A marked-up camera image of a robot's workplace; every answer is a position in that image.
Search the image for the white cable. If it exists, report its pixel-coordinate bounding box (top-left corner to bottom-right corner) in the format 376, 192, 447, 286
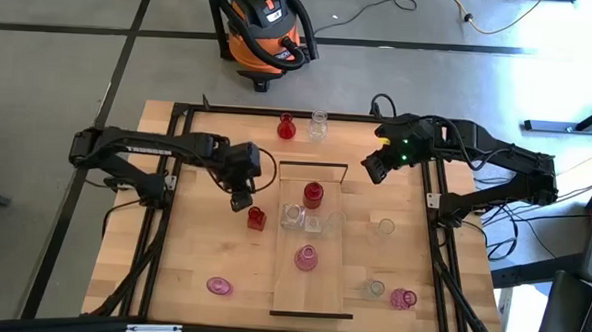
554, 169, 592, 203

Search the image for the black floor cable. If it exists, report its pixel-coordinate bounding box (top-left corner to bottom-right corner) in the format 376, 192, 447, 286
313, 0, 418, 41

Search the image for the black looped cable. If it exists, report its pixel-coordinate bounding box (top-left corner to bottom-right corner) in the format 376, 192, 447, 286
252, 146, 280, 196
369, 92, 399, 119

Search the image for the clear tumbler-shaped glass vase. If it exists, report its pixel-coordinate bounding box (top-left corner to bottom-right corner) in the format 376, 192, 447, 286
375, 217, 397, 237

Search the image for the clear wide-mouth glass vase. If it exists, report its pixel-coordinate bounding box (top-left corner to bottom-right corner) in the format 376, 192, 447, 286
322, 209, 348, 237

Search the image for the clear wide round glass vase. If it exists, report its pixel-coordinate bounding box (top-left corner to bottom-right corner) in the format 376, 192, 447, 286
279, 201, 307, 231

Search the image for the pink cone-shaped glass vase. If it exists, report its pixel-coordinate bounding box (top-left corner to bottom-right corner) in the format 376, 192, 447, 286
292, 243, 320, 273

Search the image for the yellow floor cable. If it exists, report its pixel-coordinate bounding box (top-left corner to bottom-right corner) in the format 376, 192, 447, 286
441, 0, 547, 38

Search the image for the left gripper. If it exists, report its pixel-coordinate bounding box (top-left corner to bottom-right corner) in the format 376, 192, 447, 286
217, 140, 266, 216

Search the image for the black table frame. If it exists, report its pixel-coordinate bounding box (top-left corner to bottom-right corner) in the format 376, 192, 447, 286
81, 89, 513, 332

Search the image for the red square glass vase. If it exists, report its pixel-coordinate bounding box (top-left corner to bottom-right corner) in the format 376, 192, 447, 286
246, 205, 269, 233

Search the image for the grey desk foot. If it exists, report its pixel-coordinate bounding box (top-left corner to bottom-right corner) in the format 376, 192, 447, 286
522, 56, 592, 136

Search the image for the red bulb vase narrow neck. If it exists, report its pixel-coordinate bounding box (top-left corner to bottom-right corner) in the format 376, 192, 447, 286
276, 111, 298, 141

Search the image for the pink ribbed bulb vase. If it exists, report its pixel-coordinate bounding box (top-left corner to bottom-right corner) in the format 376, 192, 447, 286
388, 287, 419, 311

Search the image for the pink oval glass vase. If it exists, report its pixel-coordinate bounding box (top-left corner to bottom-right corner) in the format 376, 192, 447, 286
205, 275, 235, 297

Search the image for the red ribbed wide-mouth vase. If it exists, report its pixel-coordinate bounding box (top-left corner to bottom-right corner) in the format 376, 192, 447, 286
301, 180, 325, 211

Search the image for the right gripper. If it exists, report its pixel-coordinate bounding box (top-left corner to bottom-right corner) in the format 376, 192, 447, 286
358, 111, 438, 188

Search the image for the clear cut-glass square vase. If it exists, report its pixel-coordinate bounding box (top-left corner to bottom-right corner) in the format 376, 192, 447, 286
303, 214, 324, 234

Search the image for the clear thick-rimmed patterned vase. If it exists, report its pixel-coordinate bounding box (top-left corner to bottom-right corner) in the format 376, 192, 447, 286
361, 277, 387, 301

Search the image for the orange black shop vacuum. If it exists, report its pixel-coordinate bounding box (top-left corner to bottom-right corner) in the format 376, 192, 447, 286
212, 0, 323, 96

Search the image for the clear bell-shaped glass vase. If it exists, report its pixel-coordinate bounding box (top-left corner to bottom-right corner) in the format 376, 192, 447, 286
306, 108, 329, 143

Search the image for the black upright post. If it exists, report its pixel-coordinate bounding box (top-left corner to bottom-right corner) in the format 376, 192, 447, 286
200, 0, 236, 62

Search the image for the silver bracket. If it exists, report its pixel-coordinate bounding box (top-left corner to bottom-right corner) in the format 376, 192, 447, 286
126, 322, 184, 332

